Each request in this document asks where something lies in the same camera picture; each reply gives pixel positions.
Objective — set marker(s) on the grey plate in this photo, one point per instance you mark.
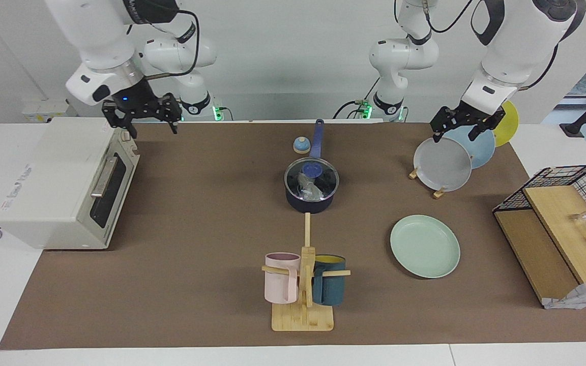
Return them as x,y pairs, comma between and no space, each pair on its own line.
440,165

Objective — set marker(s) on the grey patterned bag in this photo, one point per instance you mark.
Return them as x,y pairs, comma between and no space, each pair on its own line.
583,295

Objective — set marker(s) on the pink mug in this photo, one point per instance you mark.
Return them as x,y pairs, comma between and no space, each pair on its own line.
280,279

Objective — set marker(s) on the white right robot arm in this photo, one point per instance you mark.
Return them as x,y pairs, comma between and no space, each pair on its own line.
99,46

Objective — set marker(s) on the light blue plate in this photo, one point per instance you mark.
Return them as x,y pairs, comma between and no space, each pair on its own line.
481,150

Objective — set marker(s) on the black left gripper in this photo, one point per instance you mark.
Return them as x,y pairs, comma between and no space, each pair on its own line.
468,118

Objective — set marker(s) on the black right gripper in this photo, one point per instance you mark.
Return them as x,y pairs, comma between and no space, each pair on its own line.
135,101

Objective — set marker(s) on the light wooden board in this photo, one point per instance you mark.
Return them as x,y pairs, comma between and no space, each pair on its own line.
562,229

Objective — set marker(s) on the wooden plate rack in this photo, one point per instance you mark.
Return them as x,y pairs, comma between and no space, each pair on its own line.
438,193

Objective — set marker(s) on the brown table mat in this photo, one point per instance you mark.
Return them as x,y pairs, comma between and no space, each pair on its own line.
196,229

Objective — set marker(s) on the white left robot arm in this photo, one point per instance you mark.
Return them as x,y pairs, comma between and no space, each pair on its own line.
517,40

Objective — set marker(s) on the light green plate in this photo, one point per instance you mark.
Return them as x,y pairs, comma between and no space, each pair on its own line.
425,246

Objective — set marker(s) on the glass lid with blue knob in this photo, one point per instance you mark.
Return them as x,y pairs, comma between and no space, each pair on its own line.
314,168

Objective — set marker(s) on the yellow plate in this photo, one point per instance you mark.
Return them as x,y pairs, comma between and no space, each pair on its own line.
509,127

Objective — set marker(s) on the teal mug with yellow inside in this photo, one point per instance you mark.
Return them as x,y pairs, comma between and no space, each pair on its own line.
329,284

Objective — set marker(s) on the beige toaster oven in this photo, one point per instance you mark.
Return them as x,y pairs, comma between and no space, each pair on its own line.
44,188

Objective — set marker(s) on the wooden mug tree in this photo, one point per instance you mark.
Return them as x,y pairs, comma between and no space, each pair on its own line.
303,320

